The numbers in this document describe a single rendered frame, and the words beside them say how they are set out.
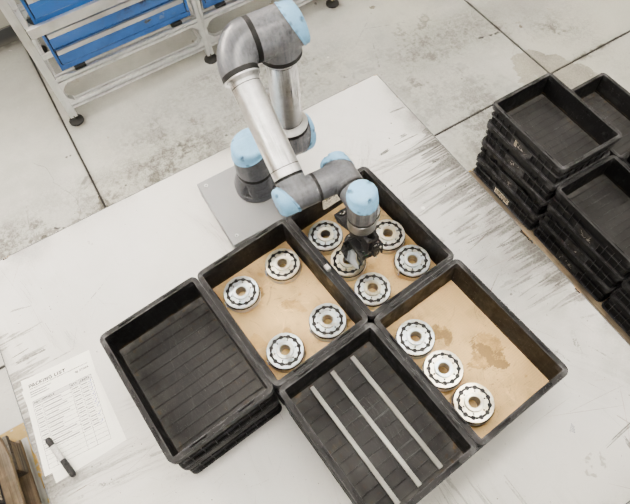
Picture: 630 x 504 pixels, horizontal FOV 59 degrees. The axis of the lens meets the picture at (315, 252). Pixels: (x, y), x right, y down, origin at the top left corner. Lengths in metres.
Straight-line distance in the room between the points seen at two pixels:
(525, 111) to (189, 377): 1.72
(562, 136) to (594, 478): 1.34
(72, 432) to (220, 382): 0.47
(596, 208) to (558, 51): 1.35
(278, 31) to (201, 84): 1.97
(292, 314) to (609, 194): 1.45
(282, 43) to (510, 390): 1.04
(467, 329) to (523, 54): 2.21
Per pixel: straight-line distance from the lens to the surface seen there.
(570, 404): 1.75
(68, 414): 1.83
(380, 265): 1.65
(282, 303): 1.61
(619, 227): 2.46
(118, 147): 3.22
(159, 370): 1.62
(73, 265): 2.02
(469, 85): 3.29
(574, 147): 2.48
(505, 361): 1.59
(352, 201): 1.31
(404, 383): 1.53
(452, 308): 1.62
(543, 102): 2.60
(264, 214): 1.85
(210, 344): 1.60
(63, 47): 3.16
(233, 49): 1.41
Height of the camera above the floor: 2.30
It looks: 61 degrees down
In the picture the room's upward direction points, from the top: 7 degrees counter-clockwise
